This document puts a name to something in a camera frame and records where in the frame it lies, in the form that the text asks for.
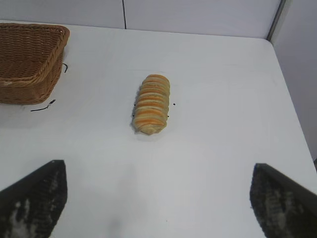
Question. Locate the brown wicker basket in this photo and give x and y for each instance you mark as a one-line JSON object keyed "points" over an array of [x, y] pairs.
{"points": [[27, 64]]}

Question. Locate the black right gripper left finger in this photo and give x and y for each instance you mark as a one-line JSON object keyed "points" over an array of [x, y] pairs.
{"points": [[32, 203]]}

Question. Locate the long striped bread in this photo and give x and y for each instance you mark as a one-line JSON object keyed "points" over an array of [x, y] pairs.
{"points": [[151, 104]]}

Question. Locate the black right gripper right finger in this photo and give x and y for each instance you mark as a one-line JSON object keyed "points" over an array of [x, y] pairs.
{"points": [[284, 205]]}

